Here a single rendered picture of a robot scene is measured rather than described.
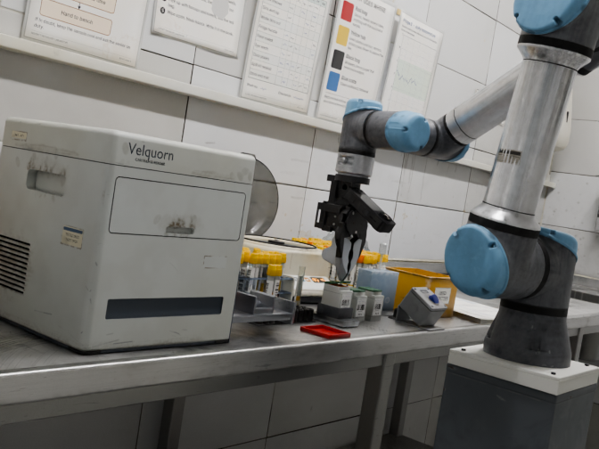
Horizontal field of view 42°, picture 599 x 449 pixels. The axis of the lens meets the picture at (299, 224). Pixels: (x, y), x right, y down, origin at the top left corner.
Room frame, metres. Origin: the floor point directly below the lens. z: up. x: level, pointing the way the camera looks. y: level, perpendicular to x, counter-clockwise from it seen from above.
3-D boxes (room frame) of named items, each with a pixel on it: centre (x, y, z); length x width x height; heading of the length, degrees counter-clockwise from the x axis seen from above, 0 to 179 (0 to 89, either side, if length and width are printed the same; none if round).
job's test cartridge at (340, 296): (1.56, -0.10, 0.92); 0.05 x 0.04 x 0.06; 51
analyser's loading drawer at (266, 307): (1.30, 0.07, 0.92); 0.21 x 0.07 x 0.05; 141
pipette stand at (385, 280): (1.77, -0.20, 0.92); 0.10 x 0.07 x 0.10; 136
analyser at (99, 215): (1.20, 0.27, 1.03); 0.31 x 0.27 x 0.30; 141
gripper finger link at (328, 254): (1.55, -0.08, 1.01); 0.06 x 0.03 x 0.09; 51
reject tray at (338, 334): (1.42, -0.08, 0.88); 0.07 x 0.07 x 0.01; 51
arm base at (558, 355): (1.36, -0.43, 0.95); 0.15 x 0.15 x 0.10
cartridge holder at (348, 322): (1.56, -0.10, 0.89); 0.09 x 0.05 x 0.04; 51
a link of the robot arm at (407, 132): (1.50, -0.17, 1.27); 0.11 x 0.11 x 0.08; 40
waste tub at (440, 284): (1.90, -0.32, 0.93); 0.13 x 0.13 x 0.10; 47
